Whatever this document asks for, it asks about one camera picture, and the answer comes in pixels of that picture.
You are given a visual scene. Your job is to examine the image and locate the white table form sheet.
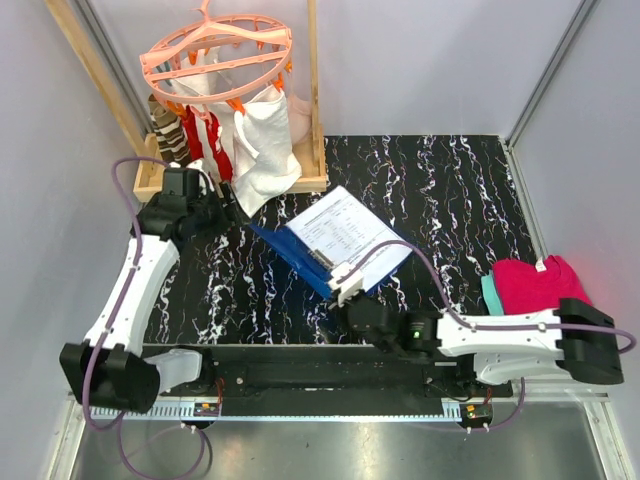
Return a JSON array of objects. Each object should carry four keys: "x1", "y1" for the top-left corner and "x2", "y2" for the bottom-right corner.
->
[{"x1": 286, "y1": 186, "x2": 411, "y2": 293}]

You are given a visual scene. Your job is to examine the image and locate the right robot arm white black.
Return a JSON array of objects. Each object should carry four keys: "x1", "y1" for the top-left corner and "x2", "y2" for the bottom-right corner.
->
[{"x1": 340, "y1": 294, "x2": 624, "y2": 397}]

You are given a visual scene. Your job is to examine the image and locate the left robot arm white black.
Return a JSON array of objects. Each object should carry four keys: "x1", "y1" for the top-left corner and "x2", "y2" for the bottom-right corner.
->
[{"x1": 59, "y1": 160, "x2": 245, "y2": 413}]

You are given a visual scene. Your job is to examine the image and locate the white hanging towel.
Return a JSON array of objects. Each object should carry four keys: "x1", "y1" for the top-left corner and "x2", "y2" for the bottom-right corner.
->
[{"x1": 233, "y1": 86, "x2": 302, "y2": 217}]

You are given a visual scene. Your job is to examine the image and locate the red white striped sock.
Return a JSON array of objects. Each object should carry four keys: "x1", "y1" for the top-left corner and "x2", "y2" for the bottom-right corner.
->
[{"x1": 181, "y1": 106, "x2": 233, "y2": 182}]

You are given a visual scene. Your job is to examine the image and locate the brown striped sock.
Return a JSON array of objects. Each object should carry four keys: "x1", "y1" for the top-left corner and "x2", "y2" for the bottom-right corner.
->
[{"x1": 147, "y1": 95, "x2": 191, "y2": 167}]

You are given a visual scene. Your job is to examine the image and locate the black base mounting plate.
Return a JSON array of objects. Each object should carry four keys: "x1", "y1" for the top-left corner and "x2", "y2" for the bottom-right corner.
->
[{"x1": 158, "y1": 360, "x2": 513, "y2": 401}]

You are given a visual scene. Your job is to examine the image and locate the pale pink hanging cloth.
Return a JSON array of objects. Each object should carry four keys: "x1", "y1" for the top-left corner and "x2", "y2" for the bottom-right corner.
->
[{"x1": 287, "y1": 94, "x2": 312, "y2": 145}]

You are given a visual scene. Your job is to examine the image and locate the white cloth behind hanger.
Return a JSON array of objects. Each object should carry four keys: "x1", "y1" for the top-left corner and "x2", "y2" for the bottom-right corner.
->
[{"x1": 171, "y1": 47, "x2": 219, "y2": 97}]

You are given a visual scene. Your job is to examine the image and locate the teal folded garment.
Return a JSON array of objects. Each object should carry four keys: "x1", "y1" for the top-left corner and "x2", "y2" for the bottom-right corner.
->
[{"x1": 481, "y1": 273, "x2": 504, "y2": 316}]

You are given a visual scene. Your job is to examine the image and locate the pink round clip hanger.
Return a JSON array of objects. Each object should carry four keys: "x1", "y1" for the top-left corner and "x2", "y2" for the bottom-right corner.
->
[{"x1": 139, "y1": 1, "x2": 293, "y2": 120}]

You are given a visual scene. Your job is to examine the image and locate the black marble pattern mat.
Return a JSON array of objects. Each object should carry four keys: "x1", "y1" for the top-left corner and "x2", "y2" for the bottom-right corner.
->
[{"x1": 144, "y1": 135, "x2": 536, "y2": 345}]

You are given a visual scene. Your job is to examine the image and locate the pink folded t-shirt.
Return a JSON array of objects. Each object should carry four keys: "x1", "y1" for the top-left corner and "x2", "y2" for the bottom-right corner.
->
[{"x1": 492, "y1": 255, "x2": 592, "y2": 315}]

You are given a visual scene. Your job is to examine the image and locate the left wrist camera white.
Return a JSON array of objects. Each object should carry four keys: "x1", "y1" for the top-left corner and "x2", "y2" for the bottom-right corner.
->
[{"x1": 169, "y1": 159, "x2": 215, "y2": 193}]

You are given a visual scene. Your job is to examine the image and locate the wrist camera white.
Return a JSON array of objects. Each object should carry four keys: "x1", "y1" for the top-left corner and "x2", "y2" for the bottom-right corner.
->
[
  {"x1": 328, "y1": 262, "x2": 364, "y2": 307},
  {"x1": 169, "y1": 159, "x2": 215, "y2": 193}
]

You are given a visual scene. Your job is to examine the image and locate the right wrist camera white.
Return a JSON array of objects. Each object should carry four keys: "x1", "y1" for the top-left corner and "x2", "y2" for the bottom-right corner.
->
[{"x1": 328, "y1": 262, "x2": 364, "y2": 307}]

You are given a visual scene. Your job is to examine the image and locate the wooden rack frame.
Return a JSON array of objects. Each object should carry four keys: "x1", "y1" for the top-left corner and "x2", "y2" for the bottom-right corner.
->
[{"x1": 44, "y1": 0, "x2": 329, "y2": 203}]

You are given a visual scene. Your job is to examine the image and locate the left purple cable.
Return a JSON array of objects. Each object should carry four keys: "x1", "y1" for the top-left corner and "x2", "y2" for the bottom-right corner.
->
[{"x1": 82, "y1": 156, "x2": 214, "y2": 477}]

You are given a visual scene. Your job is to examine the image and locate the purple cable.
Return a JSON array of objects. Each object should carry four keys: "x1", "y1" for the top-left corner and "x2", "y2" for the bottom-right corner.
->
[
  {"x1": 344, "y1": 239, "x2": 638, "y2": 433},
  {"x1": 82, "y1": 156, "x2": 214, "y2": 477}
]

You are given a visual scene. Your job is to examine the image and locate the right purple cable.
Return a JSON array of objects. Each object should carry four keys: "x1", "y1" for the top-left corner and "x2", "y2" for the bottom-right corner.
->
[{"x1": 344, "y1": 239, "x2": 638, "y2": 433}]

